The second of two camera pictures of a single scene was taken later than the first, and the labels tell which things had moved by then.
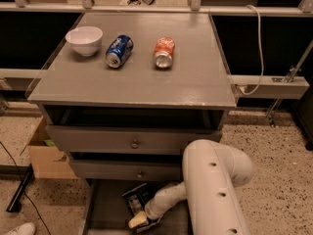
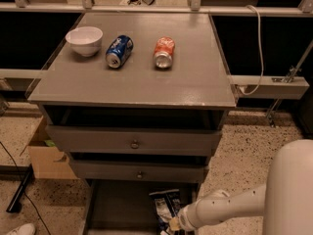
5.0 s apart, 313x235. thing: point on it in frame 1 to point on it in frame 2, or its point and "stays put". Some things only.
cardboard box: [49, 162] stays put
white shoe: [25, 228] stays put
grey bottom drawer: [106, 211] stays put
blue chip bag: [137, 199] to [166, 204]
